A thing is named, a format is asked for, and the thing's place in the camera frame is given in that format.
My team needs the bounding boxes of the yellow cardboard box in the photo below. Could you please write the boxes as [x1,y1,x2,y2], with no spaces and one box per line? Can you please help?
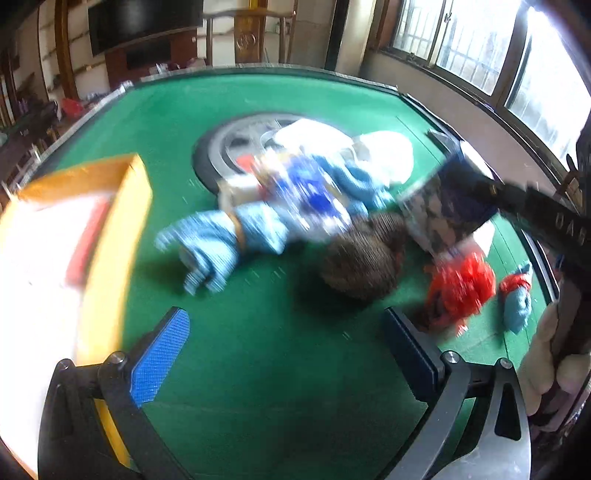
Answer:
[0,154,153,476]

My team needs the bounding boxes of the black television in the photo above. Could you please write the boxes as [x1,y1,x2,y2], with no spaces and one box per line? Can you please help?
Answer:
[88,0,204,57]

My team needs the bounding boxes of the red mesh cloth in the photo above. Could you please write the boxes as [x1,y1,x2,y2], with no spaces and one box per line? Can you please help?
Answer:
[425,251,497,333]

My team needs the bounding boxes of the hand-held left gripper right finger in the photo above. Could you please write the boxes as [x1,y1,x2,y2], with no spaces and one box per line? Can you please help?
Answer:
[382,307,532,480]

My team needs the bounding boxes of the brown knit hat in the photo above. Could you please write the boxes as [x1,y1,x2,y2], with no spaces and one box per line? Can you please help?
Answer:
[318,212,409,303]

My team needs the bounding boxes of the person's right hand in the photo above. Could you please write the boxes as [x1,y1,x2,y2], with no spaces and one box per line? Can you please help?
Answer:
[517,300,591,430]

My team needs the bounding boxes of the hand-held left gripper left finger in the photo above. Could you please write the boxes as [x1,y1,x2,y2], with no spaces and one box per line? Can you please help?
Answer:
[39,307,192,480]

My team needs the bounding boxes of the round table centre panel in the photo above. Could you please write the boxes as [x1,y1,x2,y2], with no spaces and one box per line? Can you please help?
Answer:
[191,114,324,197]

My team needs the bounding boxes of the small blue pouch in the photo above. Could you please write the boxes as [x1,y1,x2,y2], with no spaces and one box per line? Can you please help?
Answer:
[499,261,534,333]

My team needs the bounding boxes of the white flat packet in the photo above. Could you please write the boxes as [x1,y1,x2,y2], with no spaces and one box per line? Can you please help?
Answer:
[217,178,264,213]

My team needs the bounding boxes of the light blue cloth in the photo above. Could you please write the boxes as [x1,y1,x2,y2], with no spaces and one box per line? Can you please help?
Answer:
[323,157,398,215]

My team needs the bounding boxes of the light blue glove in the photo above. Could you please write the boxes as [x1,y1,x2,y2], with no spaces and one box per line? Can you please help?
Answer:
[154,203,287,296]

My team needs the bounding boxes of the barred window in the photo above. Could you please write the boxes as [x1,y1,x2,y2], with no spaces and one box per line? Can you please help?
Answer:
[388,0,591,162]

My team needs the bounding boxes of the camouflage cloth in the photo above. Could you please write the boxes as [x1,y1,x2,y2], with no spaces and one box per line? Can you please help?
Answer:
[399,171,497,259]

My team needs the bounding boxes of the wooden armchair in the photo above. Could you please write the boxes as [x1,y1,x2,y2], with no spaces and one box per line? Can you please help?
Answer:
[203,4,296,68]

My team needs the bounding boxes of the wooden television wall unit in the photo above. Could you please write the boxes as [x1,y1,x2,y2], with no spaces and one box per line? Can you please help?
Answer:
[53,0,208,100]

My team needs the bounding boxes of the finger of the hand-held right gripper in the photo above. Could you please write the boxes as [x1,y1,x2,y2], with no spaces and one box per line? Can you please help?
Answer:
[434,157,509,210]

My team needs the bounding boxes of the red roll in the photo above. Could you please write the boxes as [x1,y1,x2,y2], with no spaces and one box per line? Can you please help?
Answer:
[65,196,112,287]

